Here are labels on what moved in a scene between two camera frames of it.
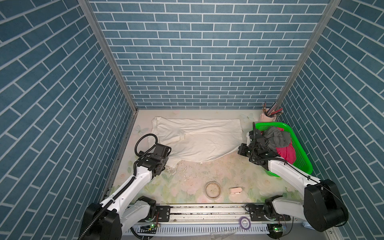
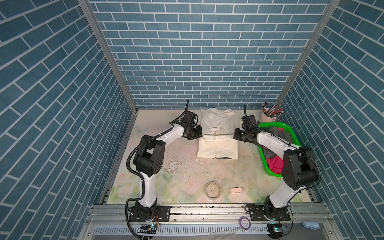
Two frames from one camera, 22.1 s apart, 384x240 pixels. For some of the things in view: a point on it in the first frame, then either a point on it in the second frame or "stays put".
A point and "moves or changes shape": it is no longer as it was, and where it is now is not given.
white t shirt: x=195 y=140 moves or changes shape
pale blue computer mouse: x=307 y=225 stays put
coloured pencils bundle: x=272 y=110 stays put
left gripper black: x=165 y=161 → x=198 y=133
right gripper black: x=241 y=148 → x=236 y=135
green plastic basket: x=301 y=161 stays put
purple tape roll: x=248 y=223 stays put
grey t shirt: x=275 y=137 stays put
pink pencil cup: x=264 y=118 stays put
